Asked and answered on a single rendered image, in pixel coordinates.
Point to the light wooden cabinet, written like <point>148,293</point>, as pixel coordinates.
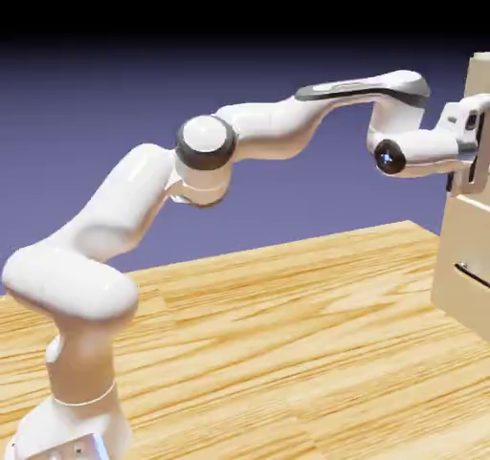
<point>455,307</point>

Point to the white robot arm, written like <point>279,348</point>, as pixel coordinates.
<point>95,288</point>

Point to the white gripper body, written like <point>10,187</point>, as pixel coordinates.
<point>465,179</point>

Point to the light wooden drawer front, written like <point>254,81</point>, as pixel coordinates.
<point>459,238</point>
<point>478,79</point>

